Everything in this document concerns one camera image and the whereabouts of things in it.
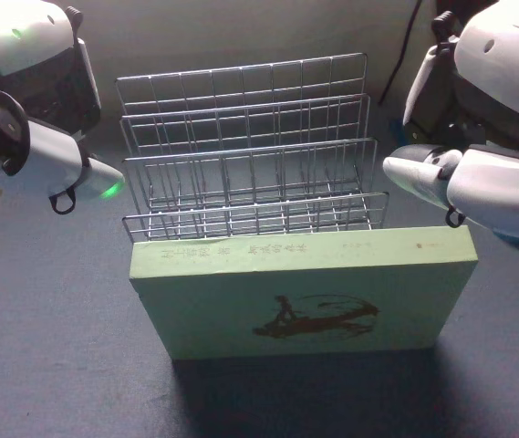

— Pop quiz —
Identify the black hanging cable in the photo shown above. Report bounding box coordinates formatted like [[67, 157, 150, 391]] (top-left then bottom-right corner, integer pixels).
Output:
[[379, 0, 423, 107]]

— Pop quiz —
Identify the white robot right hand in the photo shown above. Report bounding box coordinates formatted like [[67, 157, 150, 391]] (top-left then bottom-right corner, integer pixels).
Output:
[[381, 0, 519, 250]]

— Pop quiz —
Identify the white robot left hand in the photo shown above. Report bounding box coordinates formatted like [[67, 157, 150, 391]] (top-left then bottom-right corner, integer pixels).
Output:
[[0, 0, 126, 215]]

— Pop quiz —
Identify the light green book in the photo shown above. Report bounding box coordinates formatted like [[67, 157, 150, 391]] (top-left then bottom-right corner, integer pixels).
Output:
[[129, 224, 479, 362]]

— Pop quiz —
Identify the grey table cloth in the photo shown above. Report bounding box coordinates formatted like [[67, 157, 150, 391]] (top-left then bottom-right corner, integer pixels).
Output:
[[0, 109, 519, 438]]

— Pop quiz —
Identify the silver wire file rack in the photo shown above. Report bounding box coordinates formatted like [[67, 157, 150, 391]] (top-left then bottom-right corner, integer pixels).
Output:
[[115, 52, 390, 244]]

